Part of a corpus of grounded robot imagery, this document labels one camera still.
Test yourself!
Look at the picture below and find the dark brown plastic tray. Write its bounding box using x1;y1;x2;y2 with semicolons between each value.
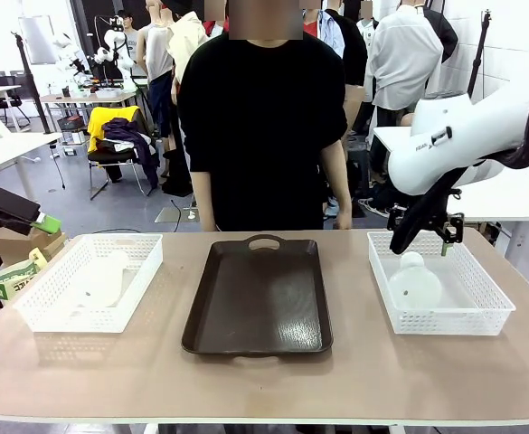
181;233;335;363

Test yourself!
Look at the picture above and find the mannequin in white tank top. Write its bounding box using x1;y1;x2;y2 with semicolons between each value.
137;0;177;141

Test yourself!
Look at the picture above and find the translucent plastic Erlenmeyer flask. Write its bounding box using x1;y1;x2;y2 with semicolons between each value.
71;250;132;309
388;250;445;313

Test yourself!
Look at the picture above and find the white background humanoid robot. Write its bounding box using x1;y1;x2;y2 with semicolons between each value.
94;15;137;91

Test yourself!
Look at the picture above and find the cluttered background workbench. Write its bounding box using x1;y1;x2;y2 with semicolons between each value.
40;88;141;118

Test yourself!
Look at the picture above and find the dark purple garment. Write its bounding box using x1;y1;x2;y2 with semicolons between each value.
103;117;161;191

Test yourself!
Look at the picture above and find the black plastic stool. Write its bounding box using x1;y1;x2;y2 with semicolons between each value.
344;137;373;200

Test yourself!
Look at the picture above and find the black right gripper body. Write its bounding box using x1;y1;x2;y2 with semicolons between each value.
421;185;463;230

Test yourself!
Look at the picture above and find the mannequin in cream jacket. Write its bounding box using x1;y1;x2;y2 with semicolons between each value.
167;9;210;85

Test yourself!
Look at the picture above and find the grey whiteboard panel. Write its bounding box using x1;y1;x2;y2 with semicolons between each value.
18;15;60;64

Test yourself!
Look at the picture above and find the person's right forearm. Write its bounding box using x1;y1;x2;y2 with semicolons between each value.
190;169;215;218

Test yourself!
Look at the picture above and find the white perforated plastic basket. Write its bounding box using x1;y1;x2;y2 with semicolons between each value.
366;230;517;336
13;233;165;335

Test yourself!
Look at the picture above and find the person in black shirt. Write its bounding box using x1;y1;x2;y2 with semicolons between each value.
175;0;349;231

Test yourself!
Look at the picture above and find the black hanging jacket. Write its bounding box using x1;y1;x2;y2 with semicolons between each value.
421;6;459;64

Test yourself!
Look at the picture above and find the yellow cloth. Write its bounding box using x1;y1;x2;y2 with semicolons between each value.
86;106;141;153

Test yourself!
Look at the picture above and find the brown cardboard box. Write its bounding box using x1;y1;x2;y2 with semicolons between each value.
0;223;69;268

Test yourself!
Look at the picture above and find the person in red shirt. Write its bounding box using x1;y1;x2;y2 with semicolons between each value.
302;6;346;58

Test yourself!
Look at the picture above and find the black metal chair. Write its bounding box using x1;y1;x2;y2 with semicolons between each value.
87;106;161;200

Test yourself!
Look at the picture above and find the white cable tangle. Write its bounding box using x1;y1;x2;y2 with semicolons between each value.
357;196;390;219

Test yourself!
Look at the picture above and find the background person in grey tee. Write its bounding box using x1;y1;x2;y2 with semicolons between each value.
117;9;141;46

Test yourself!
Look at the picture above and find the grey floor socket plate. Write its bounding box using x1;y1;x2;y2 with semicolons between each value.
154;205;202;225

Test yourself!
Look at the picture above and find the green and white package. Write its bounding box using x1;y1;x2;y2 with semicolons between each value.
0;247;51;302

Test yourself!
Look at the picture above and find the white side table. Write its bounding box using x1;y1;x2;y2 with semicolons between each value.
0;129;64;203

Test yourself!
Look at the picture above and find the black office chair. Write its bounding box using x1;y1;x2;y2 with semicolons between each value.
0;70;33;127

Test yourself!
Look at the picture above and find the person's left forearm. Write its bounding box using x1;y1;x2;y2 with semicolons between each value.
320;139;354;212

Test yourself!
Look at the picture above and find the tall black tripod stand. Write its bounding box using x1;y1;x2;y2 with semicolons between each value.
465;8;494;99

